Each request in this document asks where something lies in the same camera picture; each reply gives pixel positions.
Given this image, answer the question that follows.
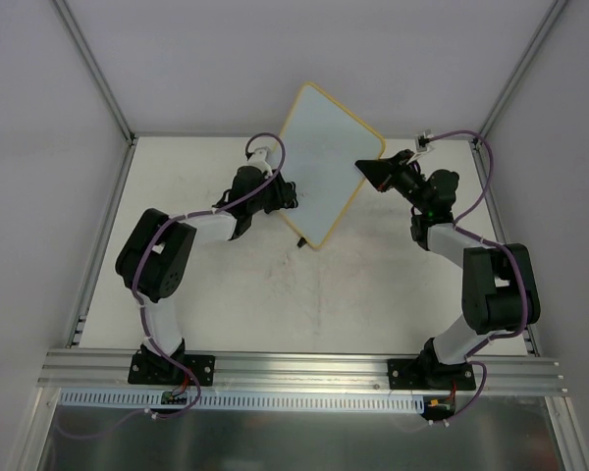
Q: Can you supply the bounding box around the aluminium frame post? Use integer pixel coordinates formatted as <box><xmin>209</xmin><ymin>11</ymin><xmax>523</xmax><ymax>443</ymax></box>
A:
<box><xmin>479</xmin><ymin>0</ymin><xmax>569</xmax><ymax>138</ymax></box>
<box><xmin>53</xmin><ymin>0</ymin><xmax>137</xmax><ymax>144</ymax></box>

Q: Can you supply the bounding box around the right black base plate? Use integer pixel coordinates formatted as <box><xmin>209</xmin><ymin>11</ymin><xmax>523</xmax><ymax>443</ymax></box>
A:
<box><xmin>387</xmin><ymin>357</ymin><xmax>476</xmax><ymax>392</ymax></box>

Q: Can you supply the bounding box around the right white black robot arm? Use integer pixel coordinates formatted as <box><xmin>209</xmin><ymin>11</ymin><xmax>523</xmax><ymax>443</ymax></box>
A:
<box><xmin>355</xmin><ymin>149</ymin><xmax>540</xmax><ymax>389</ymax></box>

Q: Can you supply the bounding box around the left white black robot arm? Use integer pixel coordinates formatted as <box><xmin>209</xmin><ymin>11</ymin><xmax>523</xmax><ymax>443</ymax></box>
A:
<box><xmin>115</xmin><ymin>166</ymin><xmax>298</xmax><ymax>385</ymax></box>

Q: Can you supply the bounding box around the aluminium extrusion rail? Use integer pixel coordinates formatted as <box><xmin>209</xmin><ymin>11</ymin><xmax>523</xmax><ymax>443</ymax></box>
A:
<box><xmin>37</xmin><ymin>348</ymin><xmax>569</xmax><ymax>396</ymax></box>

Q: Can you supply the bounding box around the white slotted cable duct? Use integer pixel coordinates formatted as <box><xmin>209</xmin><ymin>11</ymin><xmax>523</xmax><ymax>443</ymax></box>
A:
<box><xmin>58</xmin><ymin>388</ymin><xmax>425</xmax><ymax>415</ymax></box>

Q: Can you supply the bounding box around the right aluminium frame post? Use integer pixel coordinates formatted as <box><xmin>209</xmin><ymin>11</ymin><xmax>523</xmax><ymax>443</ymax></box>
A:
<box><xmin>479</xmin><ymin>0</ymin><xmax>569</xmax><ymax>138</ymax></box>

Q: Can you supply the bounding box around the yellow framed whiteboard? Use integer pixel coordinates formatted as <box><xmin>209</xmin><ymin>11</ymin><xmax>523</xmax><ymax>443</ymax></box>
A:
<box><xmin>280</xmin><ymin>82</ymin><xmax>386</xmax><ymax>249</ymax></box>

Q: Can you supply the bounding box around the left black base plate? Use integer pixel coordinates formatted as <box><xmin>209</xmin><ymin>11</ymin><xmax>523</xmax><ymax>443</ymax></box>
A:
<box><xmin>128</xmin><ymin>349</ymin><xmax>216</xmax><ymax>387</ymax></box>

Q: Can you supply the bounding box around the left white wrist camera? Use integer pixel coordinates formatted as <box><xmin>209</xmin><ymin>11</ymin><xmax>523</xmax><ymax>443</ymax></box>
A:
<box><xmin>247</xmin><ymin>146</ymin><xmax>273</xmax><ymax>177</ymax></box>

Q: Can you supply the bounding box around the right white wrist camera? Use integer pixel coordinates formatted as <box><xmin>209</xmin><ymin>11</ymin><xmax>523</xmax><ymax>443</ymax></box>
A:
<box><xmin>414</xmin><ymin>130</ymin><xmax>433</xmax><ymax>156</ymax></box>

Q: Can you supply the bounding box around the left aluminium frame post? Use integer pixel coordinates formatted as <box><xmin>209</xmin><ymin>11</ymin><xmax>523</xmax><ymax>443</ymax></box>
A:
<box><xmin>53</xmin><ymin>0</ymin><xmax>137</xmax><ymax>144</ymax></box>

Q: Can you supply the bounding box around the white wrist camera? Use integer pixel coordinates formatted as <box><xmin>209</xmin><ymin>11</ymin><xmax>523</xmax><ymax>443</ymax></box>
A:
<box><xmin>414</xmin><ymin>130</ymin><xmax>433</xmax><ymax>156</ymax></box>
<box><xmin>247</xmin><ymin>146</ymin><xmax>273</xmax><ymax>177</ymax></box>

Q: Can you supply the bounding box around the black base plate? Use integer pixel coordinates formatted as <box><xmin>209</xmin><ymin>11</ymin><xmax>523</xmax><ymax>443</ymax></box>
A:
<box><xmin>128</xmin><ymin>349</ymin><xmax>216</xmax><ymax>387</ymax></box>
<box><xmin>387</xmin><ymin>357</ymin><xmax>476</xmax><ymax>392</ymax></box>

